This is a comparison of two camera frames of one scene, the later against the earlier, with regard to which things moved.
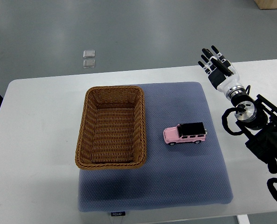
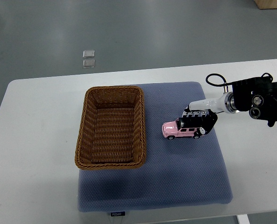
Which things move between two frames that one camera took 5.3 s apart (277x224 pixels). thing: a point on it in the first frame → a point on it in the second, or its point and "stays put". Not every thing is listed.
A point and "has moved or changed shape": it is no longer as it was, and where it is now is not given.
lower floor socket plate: [88, 63] stays put
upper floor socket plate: [89, 53] stays put
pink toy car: [194, 132] has moved or changed shape
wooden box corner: [271, 4] stays put
